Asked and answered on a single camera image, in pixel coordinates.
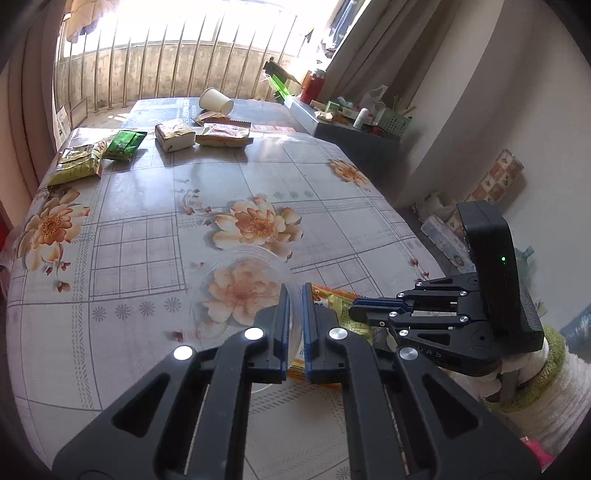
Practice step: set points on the hanging dark clothes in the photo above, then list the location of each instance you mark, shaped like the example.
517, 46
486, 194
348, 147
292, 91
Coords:
348, 18

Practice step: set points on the floral tablecloth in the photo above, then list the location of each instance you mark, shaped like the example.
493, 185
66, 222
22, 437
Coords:
138, 221

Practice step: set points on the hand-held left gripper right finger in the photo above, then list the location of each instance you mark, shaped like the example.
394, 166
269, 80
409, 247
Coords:
314, 350

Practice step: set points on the small white bottle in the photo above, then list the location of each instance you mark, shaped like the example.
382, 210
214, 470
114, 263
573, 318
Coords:
362, 119

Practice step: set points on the green plastic basket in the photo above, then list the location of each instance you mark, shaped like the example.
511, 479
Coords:
392, 123

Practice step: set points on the white plastic bag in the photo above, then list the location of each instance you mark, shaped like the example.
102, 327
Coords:
374, 98

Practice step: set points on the red thermos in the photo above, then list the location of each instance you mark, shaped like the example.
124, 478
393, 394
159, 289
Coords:
314, 87

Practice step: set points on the long white box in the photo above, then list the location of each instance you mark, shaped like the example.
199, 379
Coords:
302, 113

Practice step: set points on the checkered wallpaper roll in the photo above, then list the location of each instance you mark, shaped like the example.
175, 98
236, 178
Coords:
501, 175

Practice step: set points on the brown orange snack packet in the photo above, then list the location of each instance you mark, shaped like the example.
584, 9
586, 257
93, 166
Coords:
224, 134

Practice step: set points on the dark green snack packet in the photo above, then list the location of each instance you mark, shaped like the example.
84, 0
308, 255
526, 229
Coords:
123, 143

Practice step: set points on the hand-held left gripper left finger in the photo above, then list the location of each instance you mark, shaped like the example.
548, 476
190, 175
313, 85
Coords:
279, 341

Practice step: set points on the yellow green snack packet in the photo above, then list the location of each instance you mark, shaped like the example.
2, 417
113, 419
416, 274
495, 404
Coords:
76, 161

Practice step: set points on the blue picture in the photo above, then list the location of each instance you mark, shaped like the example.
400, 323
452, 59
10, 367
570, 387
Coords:
577, 332

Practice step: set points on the pink item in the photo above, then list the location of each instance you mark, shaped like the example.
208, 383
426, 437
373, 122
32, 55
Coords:
535, 452

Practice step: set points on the metal window railing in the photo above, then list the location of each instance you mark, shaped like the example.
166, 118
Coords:
184, 55

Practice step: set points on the person's right forearm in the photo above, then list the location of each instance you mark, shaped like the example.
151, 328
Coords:
554, 397

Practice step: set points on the dark cabinet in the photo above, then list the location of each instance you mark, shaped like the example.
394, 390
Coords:
364, 147

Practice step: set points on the beige curtain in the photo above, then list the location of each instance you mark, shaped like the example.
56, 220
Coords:
392, 46

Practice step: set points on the grey printed table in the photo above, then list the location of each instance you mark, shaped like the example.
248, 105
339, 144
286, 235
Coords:
161, 110

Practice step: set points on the clear plastic bowl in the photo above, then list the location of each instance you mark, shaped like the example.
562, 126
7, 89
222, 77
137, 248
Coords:
231, 277

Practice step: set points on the crumpled white paper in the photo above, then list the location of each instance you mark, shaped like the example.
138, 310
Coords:
434, 206

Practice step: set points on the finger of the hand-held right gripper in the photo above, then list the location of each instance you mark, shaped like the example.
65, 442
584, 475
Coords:
429, 318
438, 288

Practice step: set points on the small brown packet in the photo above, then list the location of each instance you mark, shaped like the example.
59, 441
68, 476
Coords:
210, 117

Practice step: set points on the white paper cup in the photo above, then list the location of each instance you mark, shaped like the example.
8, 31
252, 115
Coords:
216, 100

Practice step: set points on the hanging beige cloth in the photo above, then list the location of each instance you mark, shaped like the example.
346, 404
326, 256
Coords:
87, 18

